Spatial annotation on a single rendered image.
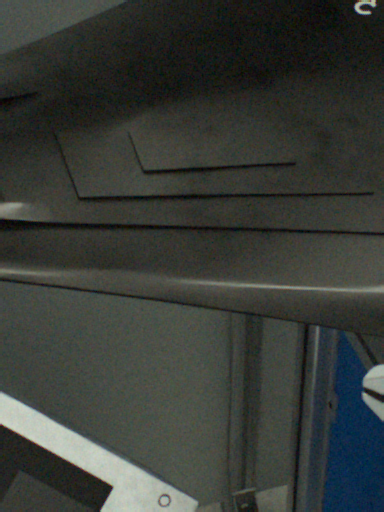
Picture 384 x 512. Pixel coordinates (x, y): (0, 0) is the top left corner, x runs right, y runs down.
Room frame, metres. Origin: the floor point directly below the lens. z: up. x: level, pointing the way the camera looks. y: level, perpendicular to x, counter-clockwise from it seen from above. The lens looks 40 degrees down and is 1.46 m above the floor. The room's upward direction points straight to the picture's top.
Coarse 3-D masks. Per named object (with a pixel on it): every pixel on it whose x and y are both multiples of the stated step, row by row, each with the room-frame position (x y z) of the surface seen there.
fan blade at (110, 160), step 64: (128, 0) 0.48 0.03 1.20; (192, 0) 0.47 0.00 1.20; (256, 0) 0.47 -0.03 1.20; (320, 0) 0.47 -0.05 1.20; (0, 64) 0.44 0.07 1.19; (64, 64) 0.44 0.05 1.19; (128, 64) 0.43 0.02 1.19; (192, 64) 0.43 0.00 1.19; (256, 64) 0.43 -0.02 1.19; (320, 64) 0.43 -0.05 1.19; (0, 128) 0.40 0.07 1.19; (64, 128) 0.39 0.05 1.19; (128, 128) 0.39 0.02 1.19; (192, 128) 0.39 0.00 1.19; (256, 128) 0.40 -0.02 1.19; (320, 128) 0.40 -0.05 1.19; (0, 192) 0.36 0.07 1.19; (64, 192) 0.36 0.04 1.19; (128, 192) 0.36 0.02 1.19; (192, 192) 0.36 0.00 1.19; (256, 192) 0.37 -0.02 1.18; (320, 192) 0.37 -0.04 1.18; (0, 256) 0.33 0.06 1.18; (64, 256) 0.33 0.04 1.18; (128, 256) 0.34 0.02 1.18; (192, 256) 0.34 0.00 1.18; (256, 256) 0.34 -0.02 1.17; (320, 256) 0.35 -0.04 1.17; (320, 320) 0.32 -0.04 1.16
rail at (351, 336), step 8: (352, 336) 0.71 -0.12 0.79; (360, 336) 0.70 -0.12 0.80; (368, 336) 0.68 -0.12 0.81; (376, 336) 0.67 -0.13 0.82; (352, 344) 0.71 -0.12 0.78; (360, 344) 0.69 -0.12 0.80; (368, 344) 0.68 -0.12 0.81; (376, 344) 0.67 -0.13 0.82; (360, 352) 0.69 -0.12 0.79; (368, 352) 0.68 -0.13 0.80; (376, 352) 0.67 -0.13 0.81; (368, 360) 0.68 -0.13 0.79; (376, 360) 0.67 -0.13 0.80; (368, 368) 0.68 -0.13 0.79
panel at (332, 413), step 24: (336, 336) 0.76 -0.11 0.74; (336, 360) 0.76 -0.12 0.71; (360, 360) 0.73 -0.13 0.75; (336, 384) 0.76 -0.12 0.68; (360, 384) 0.72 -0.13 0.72; (336, 408) 0.75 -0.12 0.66; (360, 408) 0.72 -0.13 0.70; (336, 432) 0.75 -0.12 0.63; (360, 432) 0.71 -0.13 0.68; (336, 456) 0.75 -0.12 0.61; (360, 456) 0.71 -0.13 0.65; (336, 480) 0.75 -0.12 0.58; (360, 480) 0.71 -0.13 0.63; (336, 504) 0.74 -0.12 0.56; (360, 504) 0.70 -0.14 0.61
